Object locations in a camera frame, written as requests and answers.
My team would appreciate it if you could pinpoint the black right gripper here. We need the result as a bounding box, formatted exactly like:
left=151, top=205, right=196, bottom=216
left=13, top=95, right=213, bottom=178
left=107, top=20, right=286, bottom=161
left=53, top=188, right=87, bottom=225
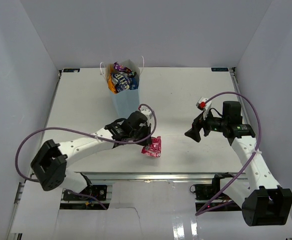
left=185, top=106, right=228, bottom=143

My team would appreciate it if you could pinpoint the red pink candy packet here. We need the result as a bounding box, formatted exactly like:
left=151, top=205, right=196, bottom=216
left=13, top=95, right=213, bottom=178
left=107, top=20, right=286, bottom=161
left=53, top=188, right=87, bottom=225
left=141, top=136, right=162, bottom=158

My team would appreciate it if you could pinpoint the blue snack bag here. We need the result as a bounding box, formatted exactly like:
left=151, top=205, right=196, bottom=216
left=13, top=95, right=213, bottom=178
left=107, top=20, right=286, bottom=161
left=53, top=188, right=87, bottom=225
left=112, top=73, right=139, bottom=93

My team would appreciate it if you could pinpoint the orange Kettle chips bag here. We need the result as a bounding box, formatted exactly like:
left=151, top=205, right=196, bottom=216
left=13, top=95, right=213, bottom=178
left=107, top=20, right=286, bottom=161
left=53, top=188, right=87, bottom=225
left=107, top=70, right=117, bottom=94

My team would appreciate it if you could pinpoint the purple Skittles packet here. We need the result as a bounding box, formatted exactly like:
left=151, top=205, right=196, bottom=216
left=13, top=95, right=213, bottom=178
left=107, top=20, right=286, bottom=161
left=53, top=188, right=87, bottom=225
left=113, top=62, right=136, bottom=78

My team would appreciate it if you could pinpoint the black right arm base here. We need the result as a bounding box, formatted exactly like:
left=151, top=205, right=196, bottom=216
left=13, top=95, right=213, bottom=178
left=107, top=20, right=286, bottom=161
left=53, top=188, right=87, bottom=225
left=189, top=183, right=241, bottom=212

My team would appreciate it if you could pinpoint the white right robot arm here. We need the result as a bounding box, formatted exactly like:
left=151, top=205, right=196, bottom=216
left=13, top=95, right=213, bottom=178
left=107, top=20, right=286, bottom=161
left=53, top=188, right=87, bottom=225
left=185, top=97, right=292, bottom=227

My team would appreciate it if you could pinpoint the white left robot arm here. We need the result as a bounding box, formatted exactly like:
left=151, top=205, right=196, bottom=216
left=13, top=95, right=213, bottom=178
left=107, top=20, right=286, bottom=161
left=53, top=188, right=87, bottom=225
left=31, top=109, right=153, bottom=200

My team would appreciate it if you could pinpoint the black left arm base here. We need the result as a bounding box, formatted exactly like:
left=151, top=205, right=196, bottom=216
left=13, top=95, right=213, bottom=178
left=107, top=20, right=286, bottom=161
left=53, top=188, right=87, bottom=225
left=60, top=185, right=109, bottom=211

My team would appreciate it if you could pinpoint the blue label right corner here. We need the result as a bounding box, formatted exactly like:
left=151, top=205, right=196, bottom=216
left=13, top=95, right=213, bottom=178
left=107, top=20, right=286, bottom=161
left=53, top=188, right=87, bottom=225
left=211, top=67, right=229, bottom=72

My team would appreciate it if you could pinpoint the blue label corner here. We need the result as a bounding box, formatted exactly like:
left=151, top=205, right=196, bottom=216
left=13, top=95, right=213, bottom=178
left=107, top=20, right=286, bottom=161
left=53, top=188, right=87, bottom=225
left=211, top=67, right=229, bottom=72
left=62, top=68, right=80, bottom=73

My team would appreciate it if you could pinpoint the blue label left corner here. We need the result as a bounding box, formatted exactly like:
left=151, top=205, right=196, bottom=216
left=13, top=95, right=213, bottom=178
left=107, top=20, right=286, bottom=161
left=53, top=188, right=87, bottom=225
left=62, top=68, right=80, bottom=73

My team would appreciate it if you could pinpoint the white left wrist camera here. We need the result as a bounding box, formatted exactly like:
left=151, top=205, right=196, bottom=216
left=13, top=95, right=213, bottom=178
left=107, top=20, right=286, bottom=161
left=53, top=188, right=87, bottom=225
left=139, top=108, right=153, bottom=121

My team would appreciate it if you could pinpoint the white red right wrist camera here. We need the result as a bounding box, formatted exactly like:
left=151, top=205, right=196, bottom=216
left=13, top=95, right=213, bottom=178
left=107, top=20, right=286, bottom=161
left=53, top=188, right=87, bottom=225
left=196, top=97, right=211, bottom=120

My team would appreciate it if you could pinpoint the aluminium front frame rail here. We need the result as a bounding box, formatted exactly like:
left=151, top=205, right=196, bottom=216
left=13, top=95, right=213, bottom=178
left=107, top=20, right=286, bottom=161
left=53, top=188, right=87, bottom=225
left=83, top=172, right=221, bottom=182

